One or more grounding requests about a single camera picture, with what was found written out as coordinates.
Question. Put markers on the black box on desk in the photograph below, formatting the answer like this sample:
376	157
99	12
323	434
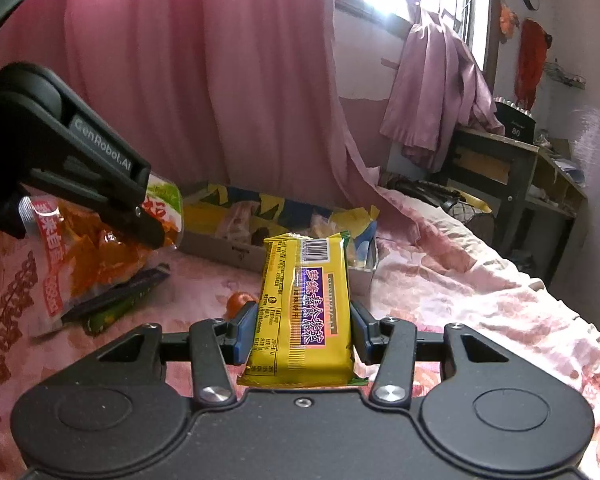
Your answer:
519	124

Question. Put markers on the dark wooden desk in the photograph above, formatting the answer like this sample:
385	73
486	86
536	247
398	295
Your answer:
536	204

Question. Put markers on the small orange fruit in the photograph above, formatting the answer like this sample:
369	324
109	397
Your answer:
235	302

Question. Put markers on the yellow wafer bar pack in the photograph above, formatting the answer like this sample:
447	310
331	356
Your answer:
303	336

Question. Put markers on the pink draped curtain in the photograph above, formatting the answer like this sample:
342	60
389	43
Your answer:
230	91

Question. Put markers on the red hanging decoration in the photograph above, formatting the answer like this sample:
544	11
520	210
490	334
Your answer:
534	44

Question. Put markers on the cardboard tray with colourful lining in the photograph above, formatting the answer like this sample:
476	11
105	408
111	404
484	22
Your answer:
229	225

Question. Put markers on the floral pink bedsheet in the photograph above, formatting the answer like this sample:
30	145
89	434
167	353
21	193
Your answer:
463	281

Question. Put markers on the knotted lilac window curtain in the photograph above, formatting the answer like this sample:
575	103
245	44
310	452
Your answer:
438	88

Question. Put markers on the orange chips clear bag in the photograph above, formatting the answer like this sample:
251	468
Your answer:
78	257

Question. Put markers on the black quilted bag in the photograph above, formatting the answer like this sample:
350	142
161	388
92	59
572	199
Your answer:
456	204

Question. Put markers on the green snack stick packet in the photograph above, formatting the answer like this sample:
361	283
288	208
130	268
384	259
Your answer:
98	322

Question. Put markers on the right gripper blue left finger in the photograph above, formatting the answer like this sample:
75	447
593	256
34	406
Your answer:
215	344

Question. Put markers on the dark blue packet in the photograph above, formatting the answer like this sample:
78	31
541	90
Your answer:
137	286

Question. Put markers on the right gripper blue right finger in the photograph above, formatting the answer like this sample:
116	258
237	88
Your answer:
389	343

